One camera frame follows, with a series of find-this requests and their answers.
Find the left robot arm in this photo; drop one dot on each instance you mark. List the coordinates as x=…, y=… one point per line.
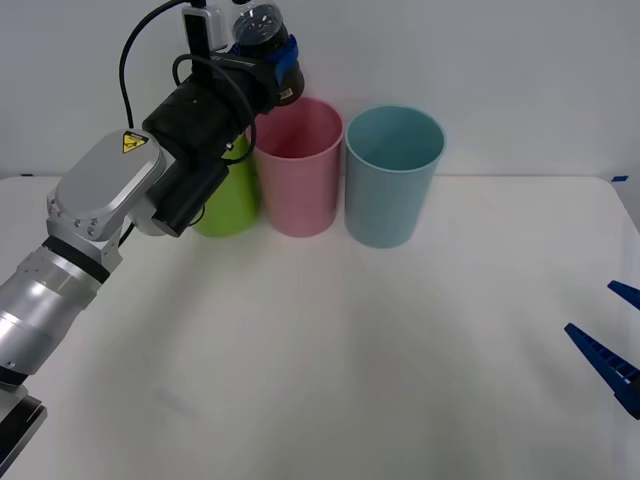
x=105, y=185

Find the small dark plastic bottle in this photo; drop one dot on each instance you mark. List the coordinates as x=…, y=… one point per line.
x=262, y=30

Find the green plastic bin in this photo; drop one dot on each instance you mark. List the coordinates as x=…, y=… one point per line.
x=235, y=200

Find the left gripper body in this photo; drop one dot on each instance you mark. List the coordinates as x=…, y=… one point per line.
x=257, y=87

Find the pale blue plastic bin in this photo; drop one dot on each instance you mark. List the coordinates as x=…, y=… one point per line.
x=385, y=210

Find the pink plastic bin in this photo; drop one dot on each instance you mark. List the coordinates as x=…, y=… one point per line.
x=300, y=200

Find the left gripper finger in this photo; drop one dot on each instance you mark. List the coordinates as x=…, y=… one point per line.
x=286, y=57
x=235, y=50

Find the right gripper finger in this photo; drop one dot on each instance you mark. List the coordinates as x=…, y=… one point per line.
x=627, y=292
x=610, y=362

